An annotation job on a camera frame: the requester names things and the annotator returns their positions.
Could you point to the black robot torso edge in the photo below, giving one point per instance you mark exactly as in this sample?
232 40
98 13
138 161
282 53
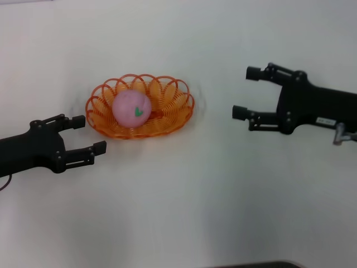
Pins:
259 265

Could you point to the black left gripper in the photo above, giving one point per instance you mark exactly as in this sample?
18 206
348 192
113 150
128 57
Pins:
36 149

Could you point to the pink toy peach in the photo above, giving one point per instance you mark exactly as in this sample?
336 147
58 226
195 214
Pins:
128 106

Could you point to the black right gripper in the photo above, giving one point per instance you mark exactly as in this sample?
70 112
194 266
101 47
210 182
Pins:
306 106

